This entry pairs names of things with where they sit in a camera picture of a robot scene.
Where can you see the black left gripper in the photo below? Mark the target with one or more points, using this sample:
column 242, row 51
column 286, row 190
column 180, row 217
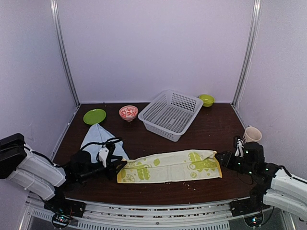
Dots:
column 111, row 167

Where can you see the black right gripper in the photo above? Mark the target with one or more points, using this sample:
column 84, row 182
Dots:
column 226, row 160

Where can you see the green crocodile pattern towel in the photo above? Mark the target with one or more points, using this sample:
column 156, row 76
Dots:
column 179, row 166

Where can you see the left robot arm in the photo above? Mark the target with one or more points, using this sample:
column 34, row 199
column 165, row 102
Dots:
column 37, row 173

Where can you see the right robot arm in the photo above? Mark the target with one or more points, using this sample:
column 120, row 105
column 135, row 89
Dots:
column 274, row 185

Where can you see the light blue towel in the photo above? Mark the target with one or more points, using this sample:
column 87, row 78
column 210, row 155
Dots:
column 97, row 133

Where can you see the green round plate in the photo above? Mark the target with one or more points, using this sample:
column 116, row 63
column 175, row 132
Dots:
column 94, row 116

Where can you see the red white patterned bowl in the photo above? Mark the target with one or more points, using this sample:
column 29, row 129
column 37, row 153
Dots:
column 128, row 112

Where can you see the small lime green bowl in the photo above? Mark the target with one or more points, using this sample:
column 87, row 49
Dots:
column 207, row 99

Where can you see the white perforated plastic basket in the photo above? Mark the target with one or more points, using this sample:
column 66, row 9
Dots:
column 170, row 114

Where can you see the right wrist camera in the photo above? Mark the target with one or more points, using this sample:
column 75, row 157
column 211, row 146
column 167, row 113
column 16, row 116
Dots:
column 239, row 146

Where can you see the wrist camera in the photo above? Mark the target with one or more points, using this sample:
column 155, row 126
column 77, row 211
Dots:
column 239, row 146
column 105, row 154

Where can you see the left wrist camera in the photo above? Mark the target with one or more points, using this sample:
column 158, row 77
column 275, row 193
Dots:
column 105, row 154

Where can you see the aluminium front rail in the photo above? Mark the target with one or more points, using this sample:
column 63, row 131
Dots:
column 202, row 216

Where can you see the right aluminium corner post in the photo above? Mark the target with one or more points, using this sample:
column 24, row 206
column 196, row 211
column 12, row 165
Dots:
column 248, row 53

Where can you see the aluminium corner post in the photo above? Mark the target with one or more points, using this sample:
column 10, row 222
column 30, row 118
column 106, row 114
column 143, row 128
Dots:
column 63, row 54
column 248, row 53

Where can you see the left aluminium corner post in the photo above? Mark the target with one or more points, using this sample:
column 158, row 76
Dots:
column 63, row 54

